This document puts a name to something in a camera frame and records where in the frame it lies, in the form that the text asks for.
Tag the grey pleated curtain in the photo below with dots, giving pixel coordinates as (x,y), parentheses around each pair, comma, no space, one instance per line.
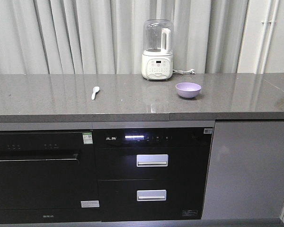
(106,36)

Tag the white wall pipe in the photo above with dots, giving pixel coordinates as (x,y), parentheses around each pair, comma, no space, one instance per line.
(266,35)

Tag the grey cabinet door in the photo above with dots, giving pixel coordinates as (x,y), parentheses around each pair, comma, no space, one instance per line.
(246,171)

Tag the black disinfection cabinet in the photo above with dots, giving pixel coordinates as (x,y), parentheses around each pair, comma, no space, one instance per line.
(152,174)

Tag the light blue plastic spoon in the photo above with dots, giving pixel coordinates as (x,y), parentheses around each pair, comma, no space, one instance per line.
(94,91)

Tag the purple plastic bowl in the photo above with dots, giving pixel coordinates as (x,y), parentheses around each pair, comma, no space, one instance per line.
(188,89)

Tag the white blender with clear jar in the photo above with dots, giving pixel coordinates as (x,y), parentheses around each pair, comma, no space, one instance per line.
(157,55)

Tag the black built-in dishwasher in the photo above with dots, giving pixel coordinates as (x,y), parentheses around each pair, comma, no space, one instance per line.
(48,176)

